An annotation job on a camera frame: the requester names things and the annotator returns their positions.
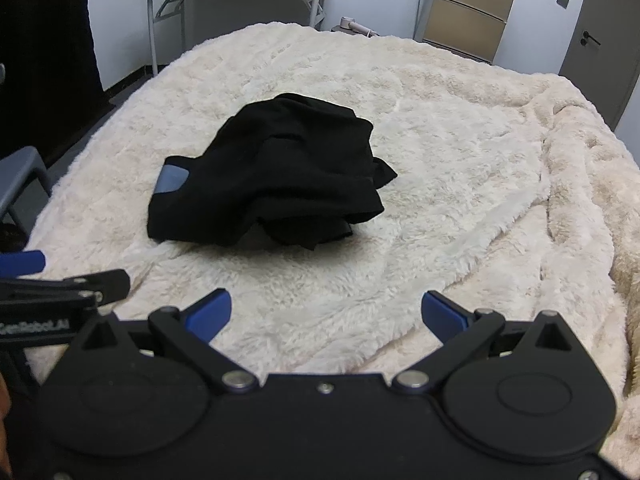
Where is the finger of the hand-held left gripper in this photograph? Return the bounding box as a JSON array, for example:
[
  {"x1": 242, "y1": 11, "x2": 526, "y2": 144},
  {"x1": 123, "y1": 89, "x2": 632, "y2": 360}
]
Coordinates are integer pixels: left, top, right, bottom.
[
  {"x1": 0, "y1": 250, "x2": 47, "y2": 281},
  {"x1": 0, "y1": 269, "x2": 132, "y2": 313}
]

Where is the black and blue garment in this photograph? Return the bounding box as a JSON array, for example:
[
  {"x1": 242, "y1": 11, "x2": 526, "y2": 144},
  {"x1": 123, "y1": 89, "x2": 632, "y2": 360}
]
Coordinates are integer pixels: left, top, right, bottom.
[{"x1": 146, "y1": 92, "x2": 399, "y2": 252}]

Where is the grey plastic chair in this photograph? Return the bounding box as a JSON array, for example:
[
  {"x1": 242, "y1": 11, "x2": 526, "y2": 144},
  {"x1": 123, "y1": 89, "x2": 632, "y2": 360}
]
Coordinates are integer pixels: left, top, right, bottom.
[{"x1": 0, "y1": 147, "x2": 52, "y2": 252}]

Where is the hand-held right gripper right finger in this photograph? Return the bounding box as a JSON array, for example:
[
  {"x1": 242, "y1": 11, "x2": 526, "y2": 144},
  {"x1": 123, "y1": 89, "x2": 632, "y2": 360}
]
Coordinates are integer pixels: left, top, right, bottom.
[{"x1": 392, "y1": 291, "x2": 576, "y2": 392}]

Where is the grey fridge power cable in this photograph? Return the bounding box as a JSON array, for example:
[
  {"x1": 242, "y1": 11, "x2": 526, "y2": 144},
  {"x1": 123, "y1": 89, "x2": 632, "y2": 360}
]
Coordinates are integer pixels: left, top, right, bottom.
[{"x1": 413, "y1": 0, "x2": 432, "y2": 44}]

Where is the black curtain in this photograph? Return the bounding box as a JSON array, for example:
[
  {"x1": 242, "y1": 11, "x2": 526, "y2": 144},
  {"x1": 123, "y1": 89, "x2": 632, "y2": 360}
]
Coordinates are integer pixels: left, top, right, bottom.
[{"x1": 0, "y1": 0, "x2": 110, "y2": 163}]

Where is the cream fluffy blanket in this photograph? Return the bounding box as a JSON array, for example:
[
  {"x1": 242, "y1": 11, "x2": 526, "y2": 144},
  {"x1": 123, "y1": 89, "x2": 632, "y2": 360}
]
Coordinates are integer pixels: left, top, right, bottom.
[{"x1": 22, "y1": 21, "x2": 640, "y2": 478}]

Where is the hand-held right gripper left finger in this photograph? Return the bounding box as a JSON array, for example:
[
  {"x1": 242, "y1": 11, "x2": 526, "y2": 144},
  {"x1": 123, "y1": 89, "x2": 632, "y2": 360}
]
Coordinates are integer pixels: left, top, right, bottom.
[{"x1": 75, "y1": 288, "x2": 261, "y2": 393}]

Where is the white hair dryer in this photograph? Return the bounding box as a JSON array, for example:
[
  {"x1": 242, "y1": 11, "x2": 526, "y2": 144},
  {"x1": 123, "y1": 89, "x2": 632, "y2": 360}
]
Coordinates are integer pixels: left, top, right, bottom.
[{"x1": 340, "y1": 16, "x2": 382, "y2": 39}]

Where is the gold fridge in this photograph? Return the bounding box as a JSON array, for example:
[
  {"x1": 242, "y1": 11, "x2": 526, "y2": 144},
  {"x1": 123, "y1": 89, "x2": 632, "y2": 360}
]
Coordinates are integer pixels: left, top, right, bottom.
[{"x1": 422, "y1": 0, "x2": 519, "y2": 64}]

